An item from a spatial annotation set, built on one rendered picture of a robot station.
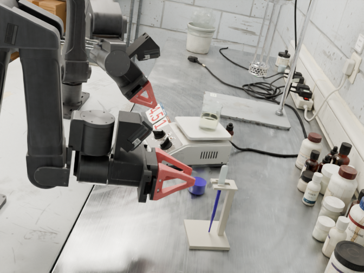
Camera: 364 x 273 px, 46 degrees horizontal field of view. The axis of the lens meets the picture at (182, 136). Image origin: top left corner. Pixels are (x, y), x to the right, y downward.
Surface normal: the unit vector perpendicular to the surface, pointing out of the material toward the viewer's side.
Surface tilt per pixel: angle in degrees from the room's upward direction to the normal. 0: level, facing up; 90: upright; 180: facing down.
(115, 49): 83
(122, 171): 90
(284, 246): 0
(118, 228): 0
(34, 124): 85
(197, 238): 0
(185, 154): 90
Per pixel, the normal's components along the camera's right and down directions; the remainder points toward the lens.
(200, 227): 0.17, -0.88
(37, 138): 0.11, 0.28
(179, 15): -0.08, 0.43
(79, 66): 0.44, 0.44
